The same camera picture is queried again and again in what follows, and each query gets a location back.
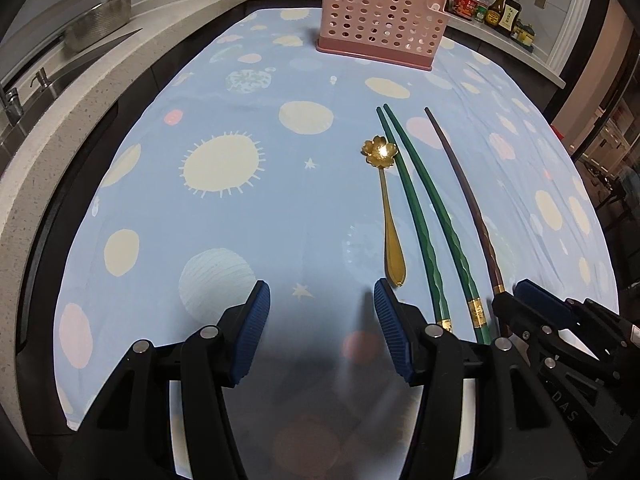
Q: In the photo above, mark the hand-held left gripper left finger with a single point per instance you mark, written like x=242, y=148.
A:
x=250, y=335

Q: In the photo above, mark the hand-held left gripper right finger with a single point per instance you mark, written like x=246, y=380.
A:
x=395, y=335

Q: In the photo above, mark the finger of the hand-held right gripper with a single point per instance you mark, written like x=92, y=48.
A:
x=542, y=297
x=520, y=317

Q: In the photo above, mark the gold flower-shaped spoon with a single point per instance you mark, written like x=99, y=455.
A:
x=392, y=250

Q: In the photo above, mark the green chopstick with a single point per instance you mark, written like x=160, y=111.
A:
x=417, y=220
x=440, y=210

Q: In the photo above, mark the brown chopstick with gold band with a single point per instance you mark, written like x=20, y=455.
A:
x=470, y=195

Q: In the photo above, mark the pink perforated utensil holder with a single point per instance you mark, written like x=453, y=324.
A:
x=350, y=10

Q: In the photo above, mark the blue printed tablecloth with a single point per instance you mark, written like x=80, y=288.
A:
x=200, y=235

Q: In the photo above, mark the small seasoning jars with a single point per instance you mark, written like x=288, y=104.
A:
x=524, y=35

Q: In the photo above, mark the large dark soy sauce bottle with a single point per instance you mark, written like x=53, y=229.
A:
x=510, y=17

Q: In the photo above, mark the dark sauce bottle yellow cap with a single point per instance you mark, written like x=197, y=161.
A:
x=494, y=10

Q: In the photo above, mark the clear plastic bottle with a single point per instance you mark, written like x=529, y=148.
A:
x=482, y=5

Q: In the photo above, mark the red round tub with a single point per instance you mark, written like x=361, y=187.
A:
x=465, y=6

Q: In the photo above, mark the small chrome sink tap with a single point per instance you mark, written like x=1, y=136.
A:
x=41, y=81

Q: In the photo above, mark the stainless steel sink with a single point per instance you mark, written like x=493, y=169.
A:
x=60, y=65

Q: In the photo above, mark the chrome kitchen faucet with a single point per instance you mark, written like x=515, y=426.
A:
x=12, y=105

